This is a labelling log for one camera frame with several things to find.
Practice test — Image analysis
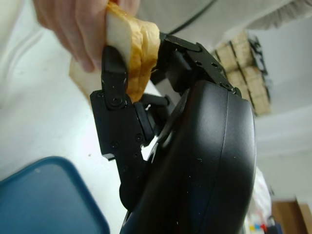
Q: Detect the person's bare hand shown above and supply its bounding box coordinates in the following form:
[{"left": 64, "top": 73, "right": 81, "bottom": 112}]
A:
[{"left": 34, "top": 0, "right": 142, "bottom": 73}]

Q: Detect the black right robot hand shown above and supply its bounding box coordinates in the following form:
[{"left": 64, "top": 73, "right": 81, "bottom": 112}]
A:
[{"left": 89, "top": 33, "right": 256, "bottom": 234}]

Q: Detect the toast slice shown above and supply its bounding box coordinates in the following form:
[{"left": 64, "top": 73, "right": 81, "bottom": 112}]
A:
[{"left": 69, "top": 0, "right": 161, "bottom": 102}]

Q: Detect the wooden crate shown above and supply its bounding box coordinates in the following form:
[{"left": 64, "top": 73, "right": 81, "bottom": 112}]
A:
[{"left": 214, "top": 29, "right": 273, "bottom": 116}]

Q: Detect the brown cardboard box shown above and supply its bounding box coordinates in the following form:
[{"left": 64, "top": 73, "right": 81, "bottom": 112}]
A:
[{"left": 272, "top": 196, "right": 312, "bottom": 234}]

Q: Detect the blue plastic tray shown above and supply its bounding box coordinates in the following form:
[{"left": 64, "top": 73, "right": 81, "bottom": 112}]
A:
[{"left": 0, "top": 156, "right": 110, "bottom": 234}]

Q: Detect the thin black cord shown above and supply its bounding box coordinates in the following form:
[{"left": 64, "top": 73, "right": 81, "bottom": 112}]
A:
[{"left": 168, "top": 0, "right": 218, "bottom": 35}]

